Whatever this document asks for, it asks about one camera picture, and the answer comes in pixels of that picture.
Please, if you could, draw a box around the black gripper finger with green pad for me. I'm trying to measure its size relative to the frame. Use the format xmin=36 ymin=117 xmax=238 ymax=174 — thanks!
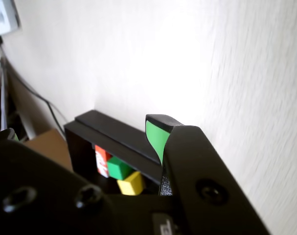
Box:
xmin=0 ymin=128 xmax=120 ymax=235
xmin=145 ymin=114 xmax=272 ymax=235

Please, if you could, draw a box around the yellow wooden cube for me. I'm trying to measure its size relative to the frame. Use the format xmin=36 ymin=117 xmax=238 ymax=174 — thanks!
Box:
xmin=116 ymin=171 xmax=146 ymax=196

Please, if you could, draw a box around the green wooden cube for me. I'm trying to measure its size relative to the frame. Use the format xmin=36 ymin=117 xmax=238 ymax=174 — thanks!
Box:
xmin=106 ymin=156 xmax=134 ymax=181

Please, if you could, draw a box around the black cardboard box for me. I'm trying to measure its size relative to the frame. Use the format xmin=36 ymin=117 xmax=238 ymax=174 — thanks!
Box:
xmin=64 ymin=109 xmax=163 ymax=189

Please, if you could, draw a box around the large brown cardboard carton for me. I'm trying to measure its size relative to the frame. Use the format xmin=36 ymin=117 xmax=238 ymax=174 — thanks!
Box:
xmin=23 ymin=129 xmax=72 ymax=172

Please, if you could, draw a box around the orange white card packet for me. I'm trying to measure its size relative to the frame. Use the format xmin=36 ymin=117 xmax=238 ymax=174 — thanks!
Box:
xmin=94 ymin=144 xmax=113 ymax=178

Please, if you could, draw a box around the grey white flat panel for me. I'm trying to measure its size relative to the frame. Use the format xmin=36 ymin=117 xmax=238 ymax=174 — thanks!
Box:
xmin=0 ymin=0 xmax=22 ymax=39

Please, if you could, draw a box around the thick black cable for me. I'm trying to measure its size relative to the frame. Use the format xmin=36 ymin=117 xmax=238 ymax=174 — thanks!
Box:
xmin=6 ymin=57 xmax=69 ymax=138

